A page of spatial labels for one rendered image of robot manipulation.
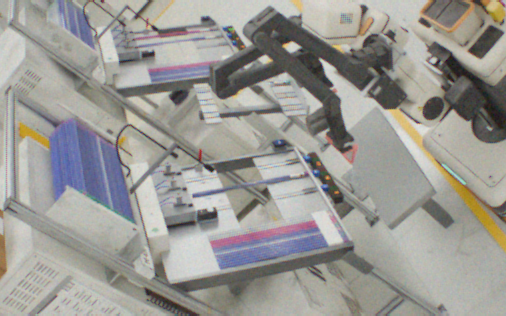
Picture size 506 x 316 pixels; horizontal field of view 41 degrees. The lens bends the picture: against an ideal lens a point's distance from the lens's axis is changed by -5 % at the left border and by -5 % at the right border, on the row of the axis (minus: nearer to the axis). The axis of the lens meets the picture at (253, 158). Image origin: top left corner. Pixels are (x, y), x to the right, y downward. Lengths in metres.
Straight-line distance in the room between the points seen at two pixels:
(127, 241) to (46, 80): 1.37
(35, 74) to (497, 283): 2.44
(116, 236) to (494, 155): 1.64
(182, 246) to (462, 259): 1.32
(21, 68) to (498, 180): 2.33
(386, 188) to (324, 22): 0.81
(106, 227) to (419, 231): 1.65
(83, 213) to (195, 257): 0.49
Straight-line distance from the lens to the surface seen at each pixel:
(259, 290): 3.10
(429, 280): 3.37
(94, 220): 2.46
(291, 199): 2.93
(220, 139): 4.01
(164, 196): 2.87
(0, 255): 2.51
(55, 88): 3.69
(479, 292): 3.21
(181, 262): 2.66
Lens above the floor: 2.67
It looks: 35 degrees down
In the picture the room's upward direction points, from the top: 54 degrees counter-clockwise
